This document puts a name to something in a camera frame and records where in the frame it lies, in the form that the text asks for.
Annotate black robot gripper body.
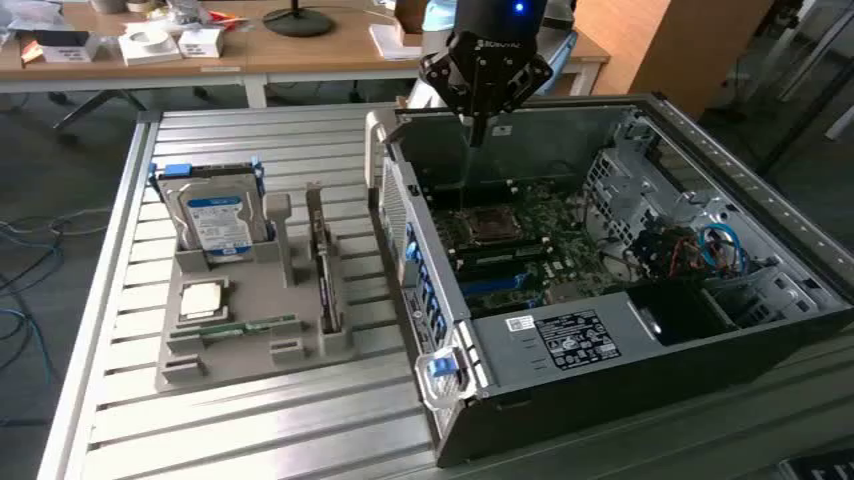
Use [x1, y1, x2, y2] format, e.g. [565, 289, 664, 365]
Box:
[444, 0, 548, 115]

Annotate black graphics card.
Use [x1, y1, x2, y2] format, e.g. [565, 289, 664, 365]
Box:
[302, 181, 342, 337]

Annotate white paper stack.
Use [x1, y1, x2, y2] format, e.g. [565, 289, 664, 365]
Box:
[366, 22, 425, 62]

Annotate wooden cabinet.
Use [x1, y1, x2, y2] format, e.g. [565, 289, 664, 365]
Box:
[570, 0, 779, 121]

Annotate wooden desk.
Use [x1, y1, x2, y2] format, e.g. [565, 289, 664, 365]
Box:
[0, 0, 612, 109]

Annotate black round stand base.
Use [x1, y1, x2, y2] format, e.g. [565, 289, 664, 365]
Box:
[260, 0, 334, 38]

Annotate metal CPU socket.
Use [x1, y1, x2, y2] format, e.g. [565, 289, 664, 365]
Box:
[464, 204, 526, 242]

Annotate green motherboard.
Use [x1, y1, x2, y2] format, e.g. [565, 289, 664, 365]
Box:
[425, 182, 645, 321]

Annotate small white box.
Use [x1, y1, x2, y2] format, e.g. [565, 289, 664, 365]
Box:
[177, 27, 226, 59]

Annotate installed green RAM stick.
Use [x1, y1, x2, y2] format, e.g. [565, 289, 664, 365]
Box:
[456, 249, 545, 269]

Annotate blue expansion slot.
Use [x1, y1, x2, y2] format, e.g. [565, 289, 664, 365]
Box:
[458, 273, 536, 297]

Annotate white box with tape roll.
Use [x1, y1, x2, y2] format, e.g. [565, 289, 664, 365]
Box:
[117, 27, 182, 67]

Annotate hard disk blue label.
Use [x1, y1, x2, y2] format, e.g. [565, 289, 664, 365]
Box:
[145, 158, 269, 265]

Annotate chair base legs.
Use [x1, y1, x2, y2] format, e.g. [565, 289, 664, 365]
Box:
[50, 89, 147, 146]

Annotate grey parts rack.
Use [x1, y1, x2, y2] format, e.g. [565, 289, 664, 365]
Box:
[151, 192, 356, 395]

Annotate grey power supply unit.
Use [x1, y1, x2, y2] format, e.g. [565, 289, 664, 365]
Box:
[468, 293, 668, 394]

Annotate white box black insert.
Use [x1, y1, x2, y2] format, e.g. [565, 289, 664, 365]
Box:
[31, 29, 101, 64]

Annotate metal disk bay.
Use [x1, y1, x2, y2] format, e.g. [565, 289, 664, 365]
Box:
[699, 267, 825, 329]

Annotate silver CPU chip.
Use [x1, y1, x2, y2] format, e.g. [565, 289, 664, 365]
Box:
[177, 281, 233, 320]

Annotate loose green RAM stick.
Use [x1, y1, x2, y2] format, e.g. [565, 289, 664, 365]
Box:
[168, 313, 300, 340]

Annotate open black PC case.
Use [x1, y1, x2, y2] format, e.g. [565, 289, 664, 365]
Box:
[364, 92, 854, 469]

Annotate blue data wire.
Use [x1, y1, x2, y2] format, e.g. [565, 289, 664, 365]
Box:
[696, 223, 748, 276]

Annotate orange red power wires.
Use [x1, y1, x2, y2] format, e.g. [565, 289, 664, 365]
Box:
[669, 234, 701, 274]

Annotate white floor cable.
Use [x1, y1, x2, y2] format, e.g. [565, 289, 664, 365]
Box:
[0, 207, 111, 239]

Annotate blue floor cable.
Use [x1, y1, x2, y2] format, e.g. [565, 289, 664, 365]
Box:
[0, 219, 65, 426]

